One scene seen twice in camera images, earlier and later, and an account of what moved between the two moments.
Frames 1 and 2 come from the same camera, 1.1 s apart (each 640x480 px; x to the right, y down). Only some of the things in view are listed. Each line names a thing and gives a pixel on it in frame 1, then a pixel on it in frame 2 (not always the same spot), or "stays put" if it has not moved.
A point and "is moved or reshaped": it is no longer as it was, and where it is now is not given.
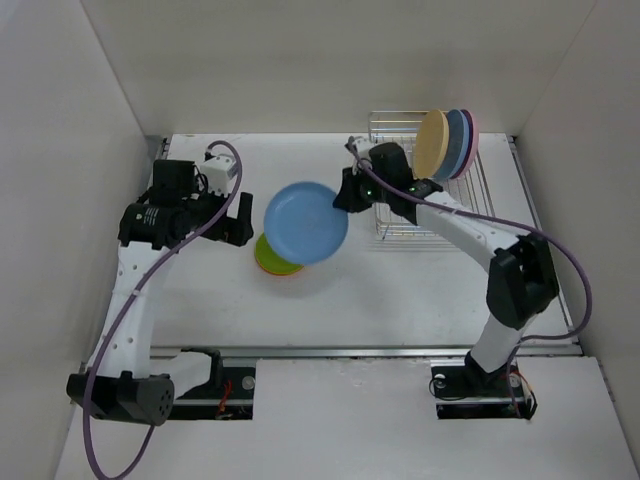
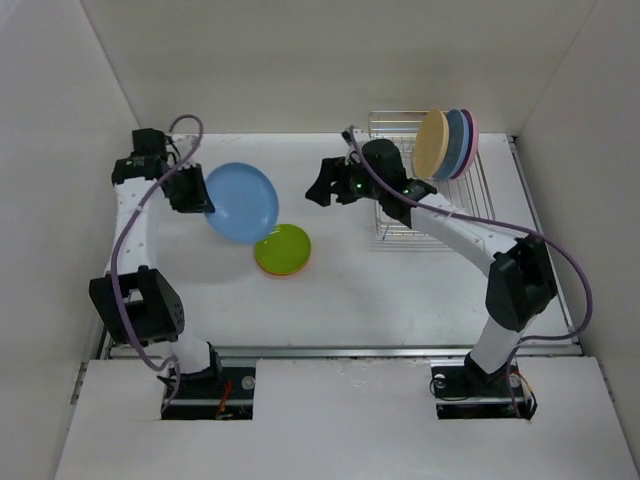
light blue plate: x=302 y=225 is moved or reshaped
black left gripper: x=232 y=230 to x=198 y=201
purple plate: x=470 y=128 stays put
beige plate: x=432 y=144 stays put
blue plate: x=458 y=147 stays put
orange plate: x=271 y=272 stays put
